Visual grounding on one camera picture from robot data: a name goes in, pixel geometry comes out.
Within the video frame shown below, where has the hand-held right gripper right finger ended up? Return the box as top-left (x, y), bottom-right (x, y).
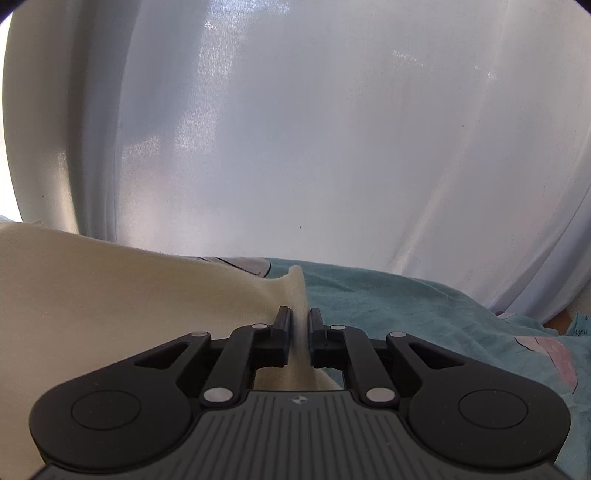
top-left (308, 308), bottom-right (465, 410)

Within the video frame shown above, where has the blue mushroom print bedsheet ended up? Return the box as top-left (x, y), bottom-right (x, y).
top-left (191, 256), bottom-right (591, 480)

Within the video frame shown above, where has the cream knit sweater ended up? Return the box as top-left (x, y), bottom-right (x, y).
top-left (0, 220), bottom-right (343, 480)

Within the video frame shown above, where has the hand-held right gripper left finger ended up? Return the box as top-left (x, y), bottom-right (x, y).
top-left (133, 305), bottom-right (294, 410)

